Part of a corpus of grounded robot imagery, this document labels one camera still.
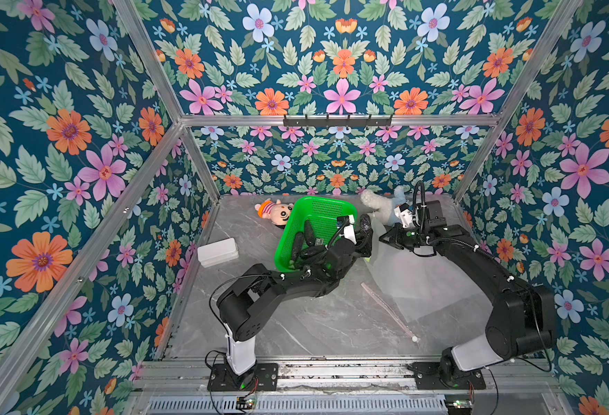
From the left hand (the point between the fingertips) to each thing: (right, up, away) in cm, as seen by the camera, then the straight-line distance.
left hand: (372, 228), depth 83 cm
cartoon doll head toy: (-35, +6, +21) cm, 41 cm away
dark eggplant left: (-26, -7, +17) cm, 32 cm away
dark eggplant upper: (-21, -3, +19) cm, 29 cm away
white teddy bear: (+10, +9, +25) cm, 28 cm away
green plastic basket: (-16, +6, +29) cm, 33 cm away
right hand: (+5, -2, +2) cm, 6 cm away
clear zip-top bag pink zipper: (+7, -28, +2) cm, 29 cm away
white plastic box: (-57, -10, +13) cm, 59 cm away
